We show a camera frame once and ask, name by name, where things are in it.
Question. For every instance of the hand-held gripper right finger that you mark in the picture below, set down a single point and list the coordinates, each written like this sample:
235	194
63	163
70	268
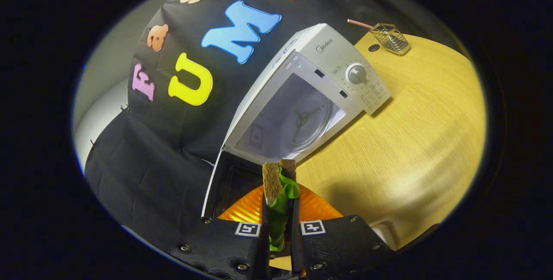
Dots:
295	245

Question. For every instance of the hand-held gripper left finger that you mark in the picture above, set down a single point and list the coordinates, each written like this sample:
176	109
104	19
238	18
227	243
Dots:
264	245

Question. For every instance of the toy sandwich with green lettuce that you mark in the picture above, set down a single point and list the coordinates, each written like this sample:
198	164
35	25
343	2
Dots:
278	211

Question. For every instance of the white microwave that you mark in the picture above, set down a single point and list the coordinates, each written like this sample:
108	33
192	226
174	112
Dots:
328	55

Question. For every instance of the black round desk grommet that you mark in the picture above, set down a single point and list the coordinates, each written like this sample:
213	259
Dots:
373	47

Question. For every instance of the pink striped straw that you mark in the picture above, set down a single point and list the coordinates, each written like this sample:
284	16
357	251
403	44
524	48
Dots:
358	23

